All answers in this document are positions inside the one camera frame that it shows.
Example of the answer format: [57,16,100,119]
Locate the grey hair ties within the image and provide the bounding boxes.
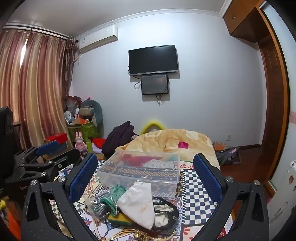
[89,191,112,219]

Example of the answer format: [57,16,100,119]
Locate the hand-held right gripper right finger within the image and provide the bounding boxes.
[193,153,270,241]

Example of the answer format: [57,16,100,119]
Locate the striped pink curtain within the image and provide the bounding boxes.
[0,29,75,152]

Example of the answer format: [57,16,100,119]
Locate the red plastic bag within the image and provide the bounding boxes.
[64,95,82,114]

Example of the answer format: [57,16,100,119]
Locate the dark purple jacket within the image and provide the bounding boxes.
[101,121,139,161]

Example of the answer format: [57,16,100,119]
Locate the gold chain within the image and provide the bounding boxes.
[108,228,174,241]

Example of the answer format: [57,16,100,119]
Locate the grey plush toy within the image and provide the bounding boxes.
[80,99,104,138]

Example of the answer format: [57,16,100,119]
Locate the red cloth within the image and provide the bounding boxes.
[122,153,163,166]

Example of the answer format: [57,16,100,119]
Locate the black and white bag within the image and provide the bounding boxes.
[151,196,180,232]

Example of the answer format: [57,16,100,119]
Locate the yellow green knitted cloth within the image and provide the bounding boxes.
[108,212,135,227]

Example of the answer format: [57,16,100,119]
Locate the curtain rail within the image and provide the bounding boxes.
[2,24,70,39]

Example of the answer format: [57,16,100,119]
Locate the white cloth pouch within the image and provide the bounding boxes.
[116,181,155,230]

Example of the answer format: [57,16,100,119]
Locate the orange cloth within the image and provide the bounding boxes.
[0,197,22,241]

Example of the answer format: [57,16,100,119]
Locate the green hair ties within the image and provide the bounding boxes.
[101,184,127,214]

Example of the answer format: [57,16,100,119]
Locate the green cardboard box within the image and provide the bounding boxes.
[68,120,98,144]

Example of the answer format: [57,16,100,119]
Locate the patterned checkered blanket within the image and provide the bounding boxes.
[49,159,234,241]

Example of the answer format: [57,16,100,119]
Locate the black wall television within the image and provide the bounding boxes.
[128,44,179,77]

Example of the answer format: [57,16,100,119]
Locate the dark bag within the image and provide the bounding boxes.
[215,147,242,166]

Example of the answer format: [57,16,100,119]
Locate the clear plastic storage box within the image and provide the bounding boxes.
[96,150,180,198]

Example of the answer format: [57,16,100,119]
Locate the wooden door frame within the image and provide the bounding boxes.
[255,6,290,187]

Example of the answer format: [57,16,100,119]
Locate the yellow quilt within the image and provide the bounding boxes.
[114,129,222,172]

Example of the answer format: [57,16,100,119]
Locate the white air conditioner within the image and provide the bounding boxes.
[76,25,119,53]

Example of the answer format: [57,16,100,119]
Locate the yellow ring cushion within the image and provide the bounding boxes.
[140,119,166,135]

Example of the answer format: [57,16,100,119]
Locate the red gift box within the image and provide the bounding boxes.
[44,132,68,142]

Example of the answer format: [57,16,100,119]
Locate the wooden overhead cabinet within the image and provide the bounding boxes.
[223,0,271,44]

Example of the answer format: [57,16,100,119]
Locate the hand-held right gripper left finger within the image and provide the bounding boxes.
[21,153,100,241]

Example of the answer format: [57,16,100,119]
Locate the pink rabbit toy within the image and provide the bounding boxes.
[74,131,88,153]

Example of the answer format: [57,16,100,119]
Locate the orange notebook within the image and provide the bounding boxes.
[212,141,228,153]

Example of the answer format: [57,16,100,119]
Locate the dark patterned curtain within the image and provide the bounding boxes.
[66,37,77,99]

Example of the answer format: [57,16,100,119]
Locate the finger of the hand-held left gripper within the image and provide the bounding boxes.
[14,140,61,168]
[5,148,81,184]

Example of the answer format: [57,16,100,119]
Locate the small black monitor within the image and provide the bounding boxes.
[141,74,169,95]

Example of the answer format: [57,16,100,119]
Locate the white floral cloth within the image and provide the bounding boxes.
[141,160,176,169]

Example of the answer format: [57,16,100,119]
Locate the red garment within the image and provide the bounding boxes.
[92,138,107,149]

